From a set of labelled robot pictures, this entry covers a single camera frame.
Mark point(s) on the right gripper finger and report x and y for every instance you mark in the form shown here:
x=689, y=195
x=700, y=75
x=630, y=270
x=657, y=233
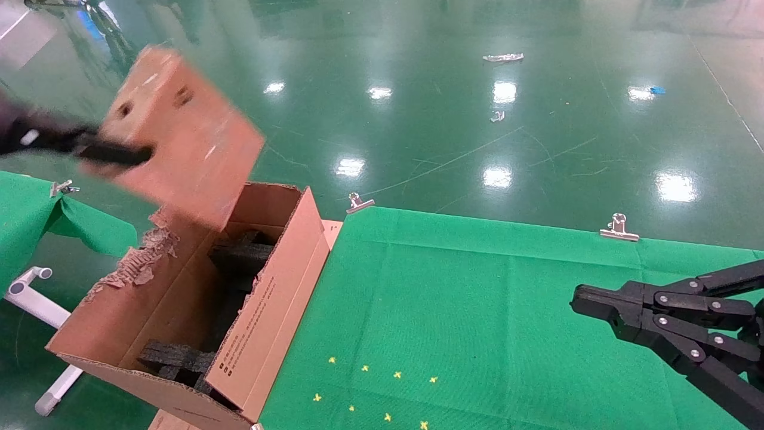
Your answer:
x=627, y=301
x=704, y=358

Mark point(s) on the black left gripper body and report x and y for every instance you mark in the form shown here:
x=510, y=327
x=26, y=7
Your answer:
x=15, y=128

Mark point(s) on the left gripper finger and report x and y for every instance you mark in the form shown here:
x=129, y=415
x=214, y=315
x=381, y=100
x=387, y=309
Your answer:
x=113, y=154

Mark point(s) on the small brown cardboard box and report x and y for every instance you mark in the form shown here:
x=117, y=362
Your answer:
x=179, y=131

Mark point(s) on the large open cardboard carton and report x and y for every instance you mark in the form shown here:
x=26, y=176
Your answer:
x=268, y=322

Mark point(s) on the silver binder clip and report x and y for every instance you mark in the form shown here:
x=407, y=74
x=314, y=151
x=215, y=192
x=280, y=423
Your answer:
x=619, y=230
x=358, y=204
x=61, y=189

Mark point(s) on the plain green table cloth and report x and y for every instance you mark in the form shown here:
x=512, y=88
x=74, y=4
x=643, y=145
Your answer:
x=30, y=221

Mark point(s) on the green cloth with yellow marks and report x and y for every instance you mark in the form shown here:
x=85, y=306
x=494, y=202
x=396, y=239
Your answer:
x=477, y=310

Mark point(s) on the white tube table leg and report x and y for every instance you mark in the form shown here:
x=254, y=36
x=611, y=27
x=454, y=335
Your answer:
x=36, y=301

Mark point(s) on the small white floor litter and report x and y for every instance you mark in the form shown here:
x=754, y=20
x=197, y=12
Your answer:
x=498, y=116

